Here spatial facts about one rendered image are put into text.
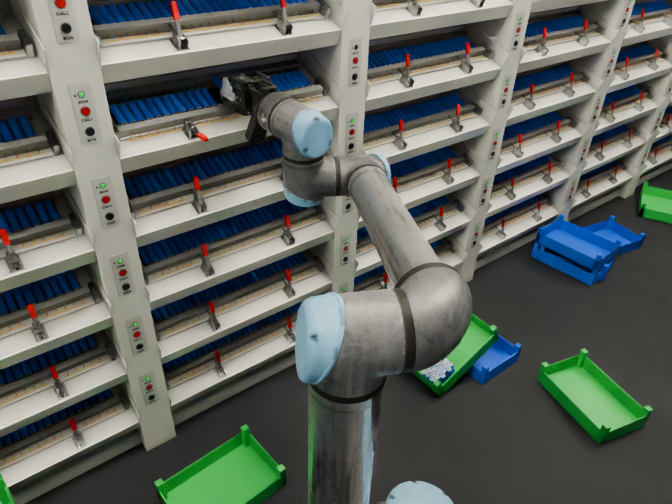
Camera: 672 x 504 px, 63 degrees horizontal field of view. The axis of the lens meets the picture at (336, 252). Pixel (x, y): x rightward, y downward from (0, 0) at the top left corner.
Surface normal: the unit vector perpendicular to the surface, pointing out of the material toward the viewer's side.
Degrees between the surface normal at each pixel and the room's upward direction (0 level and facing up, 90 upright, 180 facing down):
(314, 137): 87
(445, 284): 17
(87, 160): 90
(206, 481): 0
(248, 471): 0
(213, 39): 22
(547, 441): 0
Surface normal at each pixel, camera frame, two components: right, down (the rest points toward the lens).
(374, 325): 0.11, -0.31
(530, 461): 0.04, -0.83
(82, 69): 0.61, 0.47
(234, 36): 0.26, -0.59
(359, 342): 0.14, 0.03
